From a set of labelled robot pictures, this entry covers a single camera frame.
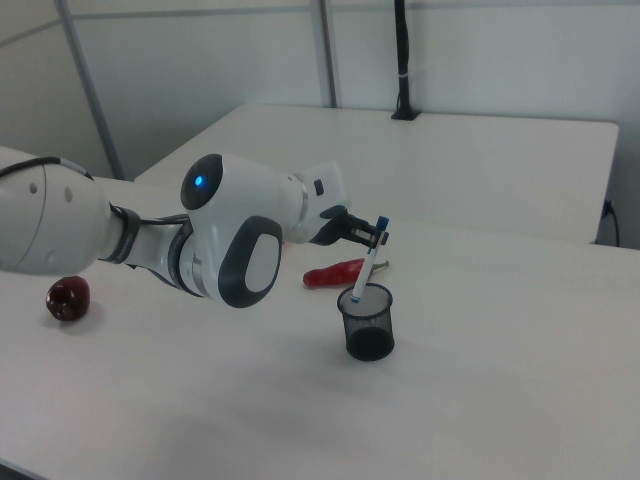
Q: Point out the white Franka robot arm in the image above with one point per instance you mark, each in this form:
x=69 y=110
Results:
x=240 y=235

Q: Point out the white marker with blue cap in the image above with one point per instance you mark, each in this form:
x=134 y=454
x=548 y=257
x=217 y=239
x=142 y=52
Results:
x=367 y=265

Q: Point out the white table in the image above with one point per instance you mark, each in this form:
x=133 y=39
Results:
x=450 y=165

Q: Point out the grey metal partition post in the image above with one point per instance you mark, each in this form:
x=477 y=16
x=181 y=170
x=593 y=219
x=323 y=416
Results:
x=326 y=50
x=95 y=100

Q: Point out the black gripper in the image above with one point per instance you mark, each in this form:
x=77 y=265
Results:
x=332 y=230

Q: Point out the dark red toy apple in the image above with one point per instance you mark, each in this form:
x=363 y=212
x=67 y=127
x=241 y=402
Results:
x=67 y=298

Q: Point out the black mesh pen cup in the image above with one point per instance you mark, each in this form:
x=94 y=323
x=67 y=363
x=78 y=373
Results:
x=369 y=345

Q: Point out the red toy chili pepper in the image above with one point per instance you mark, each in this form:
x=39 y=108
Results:
x=325 y=274

